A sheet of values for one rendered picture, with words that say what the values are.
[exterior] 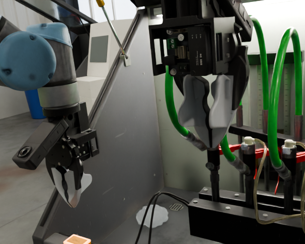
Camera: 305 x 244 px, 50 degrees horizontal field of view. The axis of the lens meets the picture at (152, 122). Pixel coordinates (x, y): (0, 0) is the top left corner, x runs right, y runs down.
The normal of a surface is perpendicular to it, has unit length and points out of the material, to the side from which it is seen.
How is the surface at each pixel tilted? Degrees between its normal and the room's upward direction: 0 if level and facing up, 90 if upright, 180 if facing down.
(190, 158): 90
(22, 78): 89
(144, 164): 90
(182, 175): 90
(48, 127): 29
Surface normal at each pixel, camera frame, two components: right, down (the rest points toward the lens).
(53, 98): 0.00, 0.26
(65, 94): 0.51, 0.18
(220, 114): 0.86, 0.10
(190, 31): -0.51, 0.27
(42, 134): -0.33, -0.71
